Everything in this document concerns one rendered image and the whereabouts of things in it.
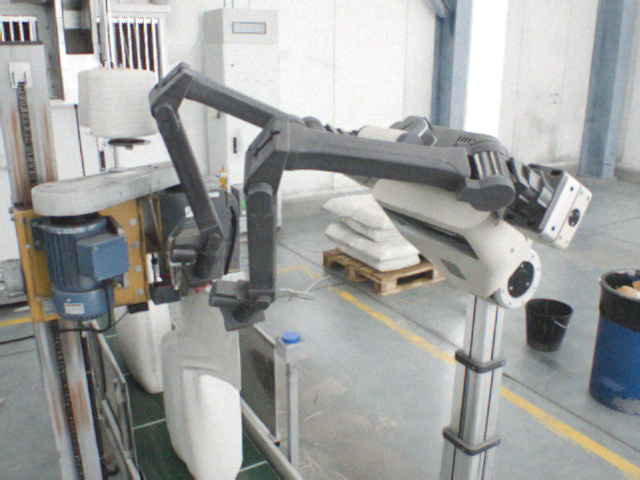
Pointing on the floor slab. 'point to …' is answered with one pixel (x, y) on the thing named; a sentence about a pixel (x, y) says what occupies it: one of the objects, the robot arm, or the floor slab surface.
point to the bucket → (546, 323)
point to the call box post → (292, 415)
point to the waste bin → (617, 344)
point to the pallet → (385, 280)
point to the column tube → (20, 193)
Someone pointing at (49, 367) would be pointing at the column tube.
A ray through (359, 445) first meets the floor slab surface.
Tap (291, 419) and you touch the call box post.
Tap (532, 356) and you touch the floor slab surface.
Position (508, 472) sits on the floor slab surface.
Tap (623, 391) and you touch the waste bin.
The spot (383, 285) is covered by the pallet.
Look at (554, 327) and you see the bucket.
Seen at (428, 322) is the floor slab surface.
